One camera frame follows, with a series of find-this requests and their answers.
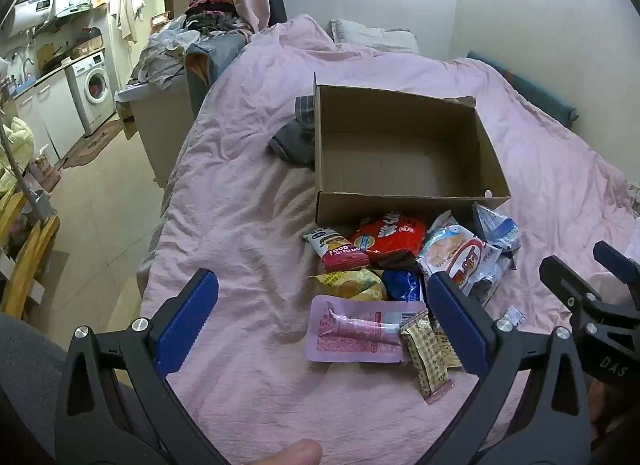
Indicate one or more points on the white and orange snack bag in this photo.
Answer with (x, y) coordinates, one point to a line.
(457, 255)

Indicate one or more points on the white kitchen cabinet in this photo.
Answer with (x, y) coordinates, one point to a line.
(50, 110)

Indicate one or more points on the white washing machine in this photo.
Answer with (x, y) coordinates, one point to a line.
(92, 90)

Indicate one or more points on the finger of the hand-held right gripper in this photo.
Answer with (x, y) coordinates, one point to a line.
(617, 262)
(565, 277)

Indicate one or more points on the white and blue snack bag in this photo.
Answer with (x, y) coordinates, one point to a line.
(495, 230)

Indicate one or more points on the pink snack packet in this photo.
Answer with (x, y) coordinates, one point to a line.
(350, 332)

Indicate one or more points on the brown floor rug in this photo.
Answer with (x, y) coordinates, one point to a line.
(92, 145)

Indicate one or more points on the dark blue snack packet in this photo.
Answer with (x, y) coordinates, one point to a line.
(402, 287)

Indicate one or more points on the grey striped cloth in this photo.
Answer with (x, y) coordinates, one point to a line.
(295, 137)

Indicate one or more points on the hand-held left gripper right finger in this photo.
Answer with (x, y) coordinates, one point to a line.
(457, 325)

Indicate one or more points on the maroon and white snack bar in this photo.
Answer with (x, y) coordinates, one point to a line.
(335, 247)

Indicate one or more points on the hanging white towel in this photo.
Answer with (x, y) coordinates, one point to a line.
(127, 15)

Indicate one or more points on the white pillow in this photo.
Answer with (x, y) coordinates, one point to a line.
(372, 36)

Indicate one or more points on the pink blanket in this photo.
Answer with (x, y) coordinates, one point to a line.
(250, 225)

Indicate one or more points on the wooden chair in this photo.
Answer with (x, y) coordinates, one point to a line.
(30, 255)

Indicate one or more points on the pale yellow cloth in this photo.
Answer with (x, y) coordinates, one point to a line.
(15, 155)

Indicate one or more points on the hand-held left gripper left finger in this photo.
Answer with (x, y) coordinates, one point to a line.
(187, 320)

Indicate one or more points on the person's left hand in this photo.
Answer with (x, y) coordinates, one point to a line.
(295, 454)

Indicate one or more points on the tan cracker packet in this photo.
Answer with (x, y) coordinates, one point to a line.
(427, 360)

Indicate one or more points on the teal cushion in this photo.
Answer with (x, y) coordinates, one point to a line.
(530, 87)

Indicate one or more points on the pile of clothes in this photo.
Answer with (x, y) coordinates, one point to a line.
(200, 30)

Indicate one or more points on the brown cardboard box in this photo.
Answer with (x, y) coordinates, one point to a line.
(400, 155)

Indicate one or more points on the person's right hand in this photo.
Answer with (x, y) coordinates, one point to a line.
(597, 407)

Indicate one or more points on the white storage cabinet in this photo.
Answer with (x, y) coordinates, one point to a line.
(155, 130)

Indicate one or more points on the yellow snack packet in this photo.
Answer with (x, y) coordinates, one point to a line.
(350, 285)

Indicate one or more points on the small white wrapper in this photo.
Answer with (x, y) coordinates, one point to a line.
(513, 317)

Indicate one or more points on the red snack bag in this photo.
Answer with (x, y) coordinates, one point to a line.
(390, 237)

